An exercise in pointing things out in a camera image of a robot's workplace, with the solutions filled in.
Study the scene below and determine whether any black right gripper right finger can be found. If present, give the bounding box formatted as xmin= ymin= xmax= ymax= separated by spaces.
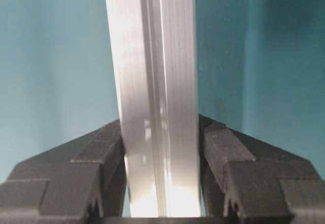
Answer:
xmin=199 ymin=115 xmax=324 ymax=223

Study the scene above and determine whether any teal table mat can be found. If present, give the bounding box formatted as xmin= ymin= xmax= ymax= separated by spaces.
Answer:
xmin=1 ymin=0 xmax=324 ymax=180

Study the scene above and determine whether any silver metal rail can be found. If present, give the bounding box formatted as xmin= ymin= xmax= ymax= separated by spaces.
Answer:
xmin=106 ymin=0 xmax=201 ymax=217

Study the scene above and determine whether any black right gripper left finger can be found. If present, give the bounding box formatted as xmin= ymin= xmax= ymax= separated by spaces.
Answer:
xmin=1 ymin=120 xmax=126 ymax=223

